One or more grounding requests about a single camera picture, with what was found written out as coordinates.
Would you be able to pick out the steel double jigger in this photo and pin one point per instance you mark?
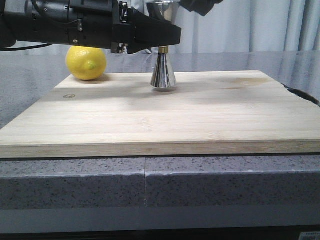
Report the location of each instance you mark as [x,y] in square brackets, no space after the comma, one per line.
[163,75]

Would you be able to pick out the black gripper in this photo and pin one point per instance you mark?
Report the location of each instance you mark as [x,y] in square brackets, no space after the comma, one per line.
[200,6]
[87,23]

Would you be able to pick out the grey curtain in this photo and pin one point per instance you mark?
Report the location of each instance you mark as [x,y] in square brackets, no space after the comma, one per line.
[247,26]

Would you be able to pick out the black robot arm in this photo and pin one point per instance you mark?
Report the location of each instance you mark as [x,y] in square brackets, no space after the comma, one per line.
[103,24]

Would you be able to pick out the black cutting board handle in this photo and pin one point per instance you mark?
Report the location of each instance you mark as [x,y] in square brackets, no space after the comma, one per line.
[302,95]

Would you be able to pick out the yellow lemon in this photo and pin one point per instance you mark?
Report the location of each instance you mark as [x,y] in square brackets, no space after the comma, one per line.
[86,63]

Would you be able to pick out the label sticker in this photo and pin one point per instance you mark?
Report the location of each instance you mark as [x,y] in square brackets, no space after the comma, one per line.
[310,235]

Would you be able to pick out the light wooden cutting board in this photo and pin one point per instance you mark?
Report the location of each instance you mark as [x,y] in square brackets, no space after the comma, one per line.
[120,114]

